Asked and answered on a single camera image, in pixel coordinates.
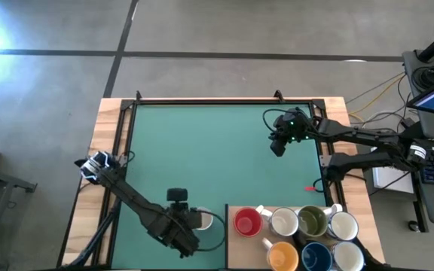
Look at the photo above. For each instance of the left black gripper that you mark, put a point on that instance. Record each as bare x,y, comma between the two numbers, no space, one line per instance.
181,220

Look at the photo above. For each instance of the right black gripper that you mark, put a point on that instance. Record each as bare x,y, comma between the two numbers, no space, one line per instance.
292,128

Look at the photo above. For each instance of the blue floral white mug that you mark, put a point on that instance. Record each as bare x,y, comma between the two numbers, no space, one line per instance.
205,220

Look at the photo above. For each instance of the red ribbed mug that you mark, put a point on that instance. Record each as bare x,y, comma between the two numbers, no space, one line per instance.
247,223

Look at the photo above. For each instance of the grey patterned white mug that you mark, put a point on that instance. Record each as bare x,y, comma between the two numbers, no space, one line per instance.
284,222

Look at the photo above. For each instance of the green mug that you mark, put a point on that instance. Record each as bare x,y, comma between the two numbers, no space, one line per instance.
312,221

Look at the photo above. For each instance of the white enamel mug dark rim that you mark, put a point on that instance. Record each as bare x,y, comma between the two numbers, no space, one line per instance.
343,226

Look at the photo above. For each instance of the black mug blue interior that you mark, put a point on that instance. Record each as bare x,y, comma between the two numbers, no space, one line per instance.
316,257

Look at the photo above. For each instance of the white mug with text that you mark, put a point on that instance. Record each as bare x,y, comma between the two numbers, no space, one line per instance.
349,256

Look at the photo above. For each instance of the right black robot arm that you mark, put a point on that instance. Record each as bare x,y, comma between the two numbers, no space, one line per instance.
371,137

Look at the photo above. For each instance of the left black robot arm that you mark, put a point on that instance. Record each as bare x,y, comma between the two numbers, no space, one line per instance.
134,195

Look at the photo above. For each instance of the red connector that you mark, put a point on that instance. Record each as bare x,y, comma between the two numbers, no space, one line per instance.
309,188

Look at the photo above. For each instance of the green table mat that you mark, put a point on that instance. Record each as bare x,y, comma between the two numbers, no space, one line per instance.
209,150

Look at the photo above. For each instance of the white box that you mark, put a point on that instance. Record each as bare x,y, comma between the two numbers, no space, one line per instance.
390,180

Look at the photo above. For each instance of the black caster wheel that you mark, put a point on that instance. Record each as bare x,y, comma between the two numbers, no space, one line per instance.
413,226

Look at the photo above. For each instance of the grey desk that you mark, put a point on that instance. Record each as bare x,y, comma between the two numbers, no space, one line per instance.
10,184

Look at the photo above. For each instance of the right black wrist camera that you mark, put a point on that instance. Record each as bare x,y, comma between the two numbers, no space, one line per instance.
278,148

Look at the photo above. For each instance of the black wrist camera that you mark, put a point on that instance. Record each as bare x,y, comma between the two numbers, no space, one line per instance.
176,194
278,148

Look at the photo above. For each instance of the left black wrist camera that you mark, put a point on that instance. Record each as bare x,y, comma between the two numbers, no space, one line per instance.
176,194

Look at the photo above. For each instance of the black frame clamp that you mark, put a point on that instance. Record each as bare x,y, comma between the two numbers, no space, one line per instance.
138,95
278,95

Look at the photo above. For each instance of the metal bracket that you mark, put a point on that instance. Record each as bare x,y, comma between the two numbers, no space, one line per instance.
324,160

